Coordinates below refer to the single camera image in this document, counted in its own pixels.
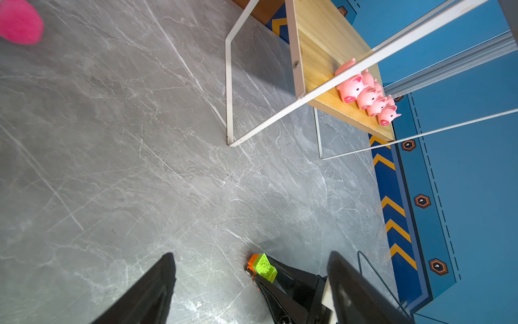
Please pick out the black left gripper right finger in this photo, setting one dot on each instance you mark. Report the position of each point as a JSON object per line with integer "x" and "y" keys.
{"x": 355, "y": 300}

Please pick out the aluminium corner post right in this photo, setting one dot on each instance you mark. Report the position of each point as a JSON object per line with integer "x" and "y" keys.
{"x": 477, "y": 55}

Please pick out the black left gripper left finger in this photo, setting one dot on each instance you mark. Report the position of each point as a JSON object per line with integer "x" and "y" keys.
{"x": 149, "y": 299}

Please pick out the pink toy pig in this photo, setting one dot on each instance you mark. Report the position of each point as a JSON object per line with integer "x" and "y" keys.
{"x": 371, "y": 91}
{"x": 387, "y": 115}
{"x": 379, "y": 104}
{"x": 350, "y": 89}

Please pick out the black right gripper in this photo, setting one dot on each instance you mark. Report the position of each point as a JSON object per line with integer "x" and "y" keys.
{"x": 310, "y": 288}

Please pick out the white shelf frame with wood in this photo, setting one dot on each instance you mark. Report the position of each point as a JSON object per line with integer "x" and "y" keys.
{"x": 325, "y": 50}

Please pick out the plush doll pink white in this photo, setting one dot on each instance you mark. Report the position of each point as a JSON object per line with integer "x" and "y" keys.
{"x": 20, "y": 22}

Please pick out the orange toy truck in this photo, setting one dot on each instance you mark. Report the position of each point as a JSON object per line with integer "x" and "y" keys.
{"x": 259, "y": 264}

